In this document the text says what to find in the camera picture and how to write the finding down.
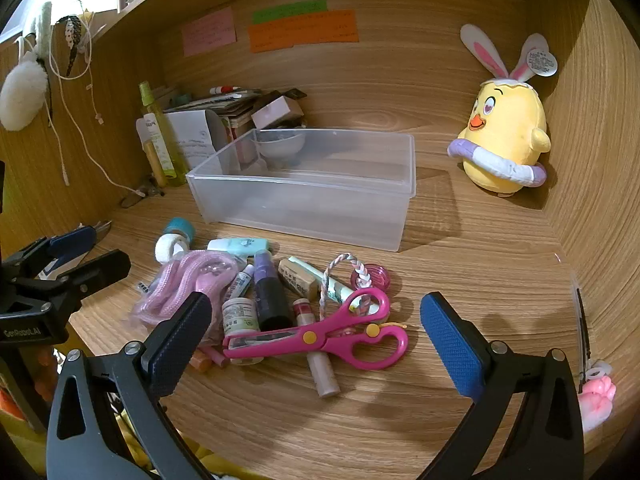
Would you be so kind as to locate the yellow chick plush toy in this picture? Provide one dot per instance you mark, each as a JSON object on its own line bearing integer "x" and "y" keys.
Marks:
{"x": 505, "y": 130}

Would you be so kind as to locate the clear plastic storage box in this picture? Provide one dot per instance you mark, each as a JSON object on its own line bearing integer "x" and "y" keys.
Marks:
{"x": 320, "y": 195}

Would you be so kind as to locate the beige lip gloss tube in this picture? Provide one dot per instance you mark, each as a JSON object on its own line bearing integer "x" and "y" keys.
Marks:
{"x": 324, "y": 375}

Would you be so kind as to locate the white fluffy pompom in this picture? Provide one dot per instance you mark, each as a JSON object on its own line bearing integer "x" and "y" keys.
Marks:
{"x": 20, "y": 92}

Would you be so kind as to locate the pale green tube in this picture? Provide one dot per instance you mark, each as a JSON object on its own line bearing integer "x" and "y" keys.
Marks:
{"x": 307, "y": 269}

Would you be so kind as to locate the pink scissors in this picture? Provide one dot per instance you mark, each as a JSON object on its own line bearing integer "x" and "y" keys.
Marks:
{"x": 280, "y": 342}

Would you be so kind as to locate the blue tape roll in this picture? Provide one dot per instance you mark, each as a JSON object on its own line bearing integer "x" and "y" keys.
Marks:
{"x": 181, "y": 227}

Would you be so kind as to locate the purple and black bottle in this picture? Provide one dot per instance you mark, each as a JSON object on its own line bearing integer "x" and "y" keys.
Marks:
{"x": 270, "y": 295}

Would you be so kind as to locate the beige slim tube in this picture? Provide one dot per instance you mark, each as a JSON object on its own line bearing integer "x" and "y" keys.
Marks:
{"x": 156, "y": 165}

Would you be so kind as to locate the orange lip balm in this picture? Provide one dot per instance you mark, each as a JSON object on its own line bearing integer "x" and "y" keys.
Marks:
{"x": 202, "y": 361}

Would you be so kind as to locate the small white squeeze tube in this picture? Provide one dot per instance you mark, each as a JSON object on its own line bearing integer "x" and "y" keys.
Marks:
{"x": 241, "y": 285}

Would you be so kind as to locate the green paper note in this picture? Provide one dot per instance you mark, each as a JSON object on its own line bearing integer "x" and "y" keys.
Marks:
{"x": 290, "y": 10}

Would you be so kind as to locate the white paper carton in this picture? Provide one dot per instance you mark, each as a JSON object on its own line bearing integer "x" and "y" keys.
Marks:
{"x": 192, "y": 137}

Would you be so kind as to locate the clear bowl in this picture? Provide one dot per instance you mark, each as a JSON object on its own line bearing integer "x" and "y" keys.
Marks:
{"x": 280, "y": 142}

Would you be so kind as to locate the pink paw toy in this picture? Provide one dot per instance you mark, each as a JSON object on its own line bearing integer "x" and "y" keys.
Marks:
{"x": 597, "y": 400}

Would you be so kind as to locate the mint correction tape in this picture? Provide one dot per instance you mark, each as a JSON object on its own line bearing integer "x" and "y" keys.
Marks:
{"x": 240, "y": 246}

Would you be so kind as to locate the small red capped tube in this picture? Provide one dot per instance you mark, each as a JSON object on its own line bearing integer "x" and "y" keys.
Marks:
{"x": 302, "y": 312}

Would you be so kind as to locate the spotted hair clip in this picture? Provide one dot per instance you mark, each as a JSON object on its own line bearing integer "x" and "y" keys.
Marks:
{"x": 75, "y": 35}

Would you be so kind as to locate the white bandage roll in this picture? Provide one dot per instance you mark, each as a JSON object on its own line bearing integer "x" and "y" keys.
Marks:
{"x": 167, "y": 249}

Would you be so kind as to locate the pink paper note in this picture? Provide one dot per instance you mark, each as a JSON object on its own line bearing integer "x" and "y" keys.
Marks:
{"x": 209, "y": 31}

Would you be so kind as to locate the pink lipstick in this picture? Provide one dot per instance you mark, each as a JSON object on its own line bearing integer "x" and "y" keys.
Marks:
{"x": 217, "y": 356}

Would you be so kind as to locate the small pink box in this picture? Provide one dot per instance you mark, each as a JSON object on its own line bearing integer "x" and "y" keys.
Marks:
{"x": 275, "y": 111}

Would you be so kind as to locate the small white jar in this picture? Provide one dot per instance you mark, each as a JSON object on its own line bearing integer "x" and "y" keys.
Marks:
{"x": 240, "y": 317}

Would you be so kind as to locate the orange paper note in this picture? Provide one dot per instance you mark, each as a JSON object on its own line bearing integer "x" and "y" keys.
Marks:
{"x": 302, "y": 31}

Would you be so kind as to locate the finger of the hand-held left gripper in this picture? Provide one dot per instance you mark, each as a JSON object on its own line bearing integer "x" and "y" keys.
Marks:
{"x": 70, "y": 244}
{"x": 100, "y": 267}

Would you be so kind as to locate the yellow green spray bottle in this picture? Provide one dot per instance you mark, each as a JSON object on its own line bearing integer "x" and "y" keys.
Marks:
{"x": 162, "y": 140}

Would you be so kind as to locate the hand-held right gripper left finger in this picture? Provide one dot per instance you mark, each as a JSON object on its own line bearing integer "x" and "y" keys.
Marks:
{"x": 177, "y": 347}

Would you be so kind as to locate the red and white marker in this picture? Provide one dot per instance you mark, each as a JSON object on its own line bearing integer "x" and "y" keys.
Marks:
{"x": 224, "y": 90}

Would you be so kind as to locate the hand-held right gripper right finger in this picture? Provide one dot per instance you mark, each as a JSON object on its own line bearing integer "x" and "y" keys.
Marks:
{"x": 452, "y": 347}

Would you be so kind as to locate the pink round case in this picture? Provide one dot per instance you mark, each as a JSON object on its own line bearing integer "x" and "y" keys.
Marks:
{"x": 377, "y": 275}

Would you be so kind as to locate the stack of books and papers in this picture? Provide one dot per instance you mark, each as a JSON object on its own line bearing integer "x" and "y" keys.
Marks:
{"x": 220, "y": 102}

